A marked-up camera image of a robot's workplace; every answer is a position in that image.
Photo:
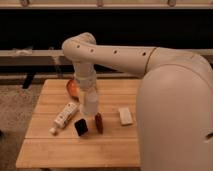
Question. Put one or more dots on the orange bowl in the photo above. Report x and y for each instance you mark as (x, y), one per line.
(72, 89)

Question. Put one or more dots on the black eraser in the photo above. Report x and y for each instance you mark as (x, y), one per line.
(81, 127)

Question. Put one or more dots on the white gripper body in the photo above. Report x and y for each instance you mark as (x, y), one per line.
(85, 75)

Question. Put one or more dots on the white tube with cap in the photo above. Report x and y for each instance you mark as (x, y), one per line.
(63, 117)

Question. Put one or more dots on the white rectangular block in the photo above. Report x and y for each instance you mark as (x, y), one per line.
(125, 116)

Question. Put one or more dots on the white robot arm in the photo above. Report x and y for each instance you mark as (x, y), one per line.
(174, 102)

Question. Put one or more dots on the wooden table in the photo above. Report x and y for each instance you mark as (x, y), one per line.
(117, 146)

